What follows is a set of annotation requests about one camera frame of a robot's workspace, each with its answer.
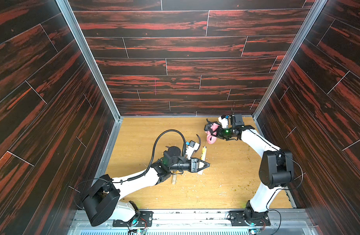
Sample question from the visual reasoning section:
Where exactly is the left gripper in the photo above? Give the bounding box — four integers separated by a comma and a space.
167, 158, 208, 174

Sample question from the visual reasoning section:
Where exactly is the pink rag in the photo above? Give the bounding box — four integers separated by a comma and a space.
204, 122, 220, 144

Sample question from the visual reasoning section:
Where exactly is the small sickle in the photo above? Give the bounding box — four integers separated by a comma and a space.
197, 167, 204, 175
172, 174, 177, 185
196, 134, 206, 161

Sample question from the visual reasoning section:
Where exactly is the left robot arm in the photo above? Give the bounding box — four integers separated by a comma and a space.
82, 146, 210, 227

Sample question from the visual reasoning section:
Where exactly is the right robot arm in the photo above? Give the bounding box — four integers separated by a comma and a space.
204, 115, 294, 226

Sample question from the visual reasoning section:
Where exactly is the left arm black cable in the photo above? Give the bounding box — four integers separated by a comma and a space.
121, 129, 187, 183

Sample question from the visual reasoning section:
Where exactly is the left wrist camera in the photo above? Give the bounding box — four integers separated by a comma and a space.
185, 141, 200, 160

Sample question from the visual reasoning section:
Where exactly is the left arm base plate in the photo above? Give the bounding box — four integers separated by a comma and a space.
112, 211, 154, 228

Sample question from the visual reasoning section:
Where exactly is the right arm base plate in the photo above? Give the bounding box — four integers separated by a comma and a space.
227, 210, 271, 227

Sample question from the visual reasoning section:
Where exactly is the aluminium front rail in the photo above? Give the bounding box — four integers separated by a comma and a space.
68, 209, 319, 235

